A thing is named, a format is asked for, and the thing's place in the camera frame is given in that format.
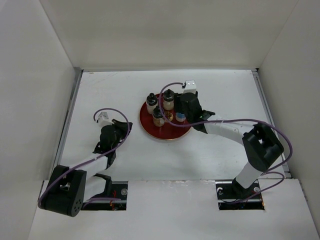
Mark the white blue-labelled cylinder bottle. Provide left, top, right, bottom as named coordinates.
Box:
left=175, top=112, right=186, bottom=123

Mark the black-capped condiment bottle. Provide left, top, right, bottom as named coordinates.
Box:
left=163, top=89, right=175, bottom=111

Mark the black-capped glass bottle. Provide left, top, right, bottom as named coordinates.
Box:
left=152, top=105, right=165, bottom=128

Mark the black-capped spice bottle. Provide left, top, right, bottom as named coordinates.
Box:
left=145, top=92, right=158, bottom=115

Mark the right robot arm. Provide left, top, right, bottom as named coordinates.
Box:
left=174, top=92, right=284, bottom=201

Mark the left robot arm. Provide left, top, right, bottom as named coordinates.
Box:
left=38, top=119, right=133, bottom=217

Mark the red round lacquer tray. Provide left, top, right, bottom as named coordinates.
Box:
left=139, top=94, right=191, bottom=140

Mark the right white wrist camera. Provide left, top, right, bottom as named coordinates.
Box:
left=182, top=80, right=197, bottom=94

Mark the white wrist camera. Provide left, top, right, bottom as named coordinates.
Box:
left=97, top=111, right=113, bottom=128
left=182, top=80, right=197, bottom=94

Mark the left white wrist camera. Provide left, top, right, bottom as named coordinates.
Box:
left=97, top=111, right=113, bottom=128

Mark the left aluminium table rail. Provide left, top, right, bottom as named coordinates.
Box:
left=49, top=67, right=84, bottom=175

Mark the aluminium table rail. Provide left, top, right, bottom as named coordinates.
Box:
left=251, top=68, right=293, bottom=179
left=49, top=67, right=84, bottom=175

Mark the right aluminium table rail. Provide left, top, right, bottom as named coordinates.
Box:
left=251, top=68, right=293, bottom=179

